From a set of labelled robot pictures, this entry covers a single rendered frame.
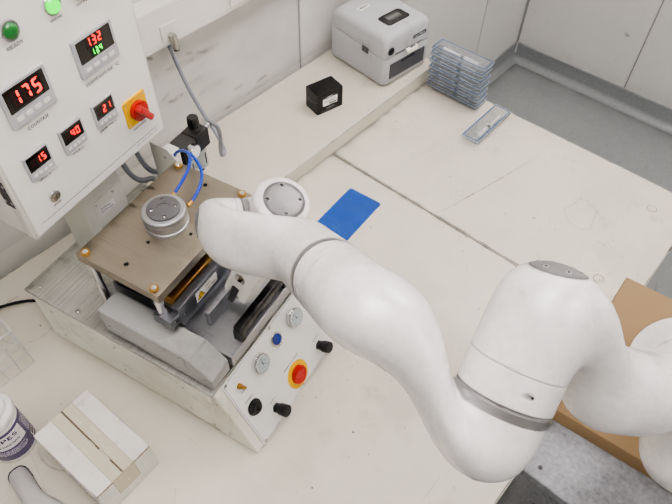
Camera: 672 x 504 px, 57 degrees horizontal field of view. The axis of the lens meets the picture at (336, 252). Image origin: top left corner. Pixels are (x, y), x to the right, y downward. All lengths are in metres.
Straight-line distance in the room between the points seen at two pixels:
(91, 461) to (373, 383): 0.56
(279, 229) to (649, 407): 0.46
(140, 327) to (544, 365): 0.76
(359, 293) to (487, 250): 1.04
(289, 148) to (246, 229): 0.95
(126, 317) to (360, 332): 0.68
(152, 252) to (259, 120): 0.81
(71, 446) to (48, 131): 0.57
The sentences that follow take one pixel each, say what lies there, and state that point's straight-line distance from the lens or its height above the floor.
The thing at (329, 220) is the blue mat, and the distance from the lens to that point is 1.61.
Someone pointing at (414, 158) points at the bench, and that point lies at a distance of 1.79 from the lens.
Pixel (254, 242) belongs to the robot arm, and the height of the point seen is 1.34.
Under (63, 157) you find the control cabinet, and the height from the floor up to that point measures 1.25.
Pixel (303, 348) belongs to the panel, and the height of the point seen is 0.82.
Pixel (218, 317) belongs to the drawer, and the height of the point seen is 0.97.
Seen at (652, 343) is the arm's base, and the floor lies 0.94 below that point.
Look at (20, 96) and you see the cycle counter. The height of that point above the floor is 1.39.
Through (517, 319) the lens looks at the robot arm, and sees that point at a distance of 0.60.
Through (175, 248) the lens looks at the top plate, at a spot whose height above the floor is 1.11.
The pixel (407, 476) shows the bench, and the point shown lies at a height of 0.75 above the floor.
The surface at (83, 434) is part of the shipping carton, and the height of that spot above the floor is 0.84.
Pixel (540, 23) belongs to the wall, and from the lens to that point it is 3.50.
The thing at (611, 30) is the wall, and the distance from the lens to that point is 3.36.
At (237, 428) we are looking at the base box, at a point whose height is 0.83.
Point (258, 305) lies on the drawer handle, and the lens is 1.14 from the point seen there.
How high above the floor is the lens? 1.95
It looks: 51 degrees down
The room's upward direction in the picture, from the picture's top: 1 degrees clockwise
